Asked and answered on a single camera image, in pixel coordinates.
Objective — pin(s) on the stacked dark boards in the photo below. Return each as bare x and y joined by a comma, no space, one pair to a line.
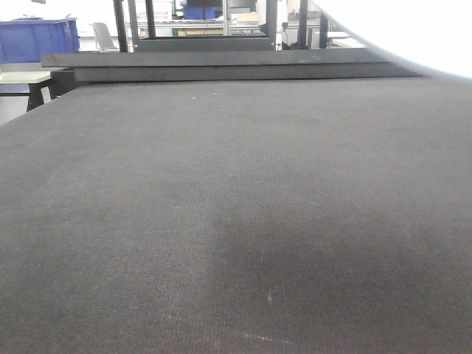
318,64

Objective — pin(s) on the grey chair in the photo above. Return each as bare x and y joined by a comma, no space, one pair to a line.
104,41

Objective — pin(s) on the side table with black legs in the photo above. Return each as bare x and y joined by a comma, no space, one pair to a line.
30,84

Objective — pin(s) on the black table mat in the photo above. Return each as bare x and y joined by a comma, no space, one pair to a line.
324,216

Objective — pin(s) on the light blue round tray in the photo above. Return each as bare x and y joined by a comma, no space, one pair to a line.
431,35

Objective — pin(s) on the black metal frame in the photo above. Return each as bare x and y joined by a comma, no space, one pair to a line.
216,26

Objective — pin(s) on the blue plastic crate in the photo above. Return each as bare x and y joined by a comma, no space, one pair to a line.
24,40

